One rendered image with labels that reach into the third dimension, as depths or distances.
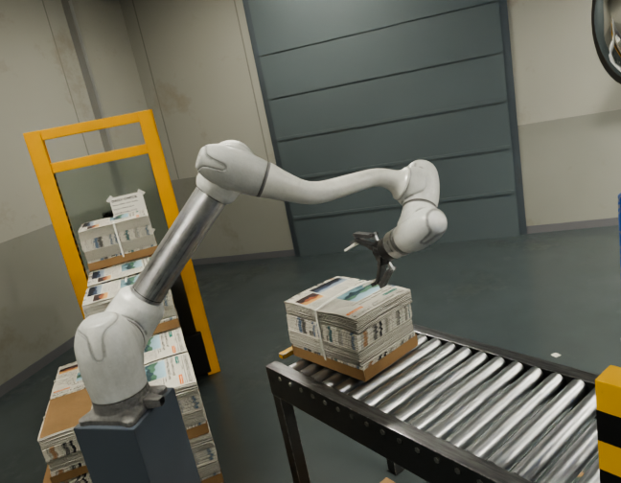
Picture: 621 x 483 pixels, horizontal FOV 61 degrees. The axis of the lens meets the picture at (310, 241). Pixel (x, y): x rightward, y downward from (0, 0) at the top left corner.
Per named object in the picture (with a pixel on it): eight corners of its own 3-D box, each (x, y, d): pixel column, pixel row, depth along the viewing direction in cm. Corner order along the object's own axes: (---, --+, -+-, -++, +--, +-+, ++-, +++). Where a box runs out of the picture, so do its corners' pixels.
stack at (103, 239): (142, 440, 311) (76, 232, 278) (141, 415, 339) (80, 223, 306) (206, 417, 322) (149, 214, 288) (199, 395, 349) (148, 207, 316)
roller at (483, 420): (440, 455, 142) (437, 440, 141) (532, 377, 168) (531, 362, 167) (455, 463, 138) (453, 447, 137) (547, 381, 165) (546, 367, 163)
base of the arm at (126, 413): (145, 427, 136) (139, 409, 135) (77, 425, 144) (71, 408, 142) (181, 388, 153) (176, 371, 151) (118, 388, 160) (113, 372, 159)
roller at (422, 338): (337, 392, 172) (340, 405, 173) (429, 333, 199) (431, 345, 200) (328, 387, 176) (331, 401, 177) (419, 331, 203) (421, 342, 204)
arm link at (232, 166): (271, 157, 137) (267, 153, 150) (203, 133, 133) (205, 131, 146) (255, 204, 139) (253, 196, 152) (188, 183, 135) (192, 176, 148)
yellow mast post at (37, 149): (112, 407, 356) (22, 133, 309) (112, 401, 365) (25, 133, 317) (126, 402, 359) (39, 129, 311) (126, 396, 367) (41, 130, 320)
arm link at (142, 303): (78, 352, 154) (96, 323, 175) (127, 377, 158) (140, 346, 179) (220, 128, 145) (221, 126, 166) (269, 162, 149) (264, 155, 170)
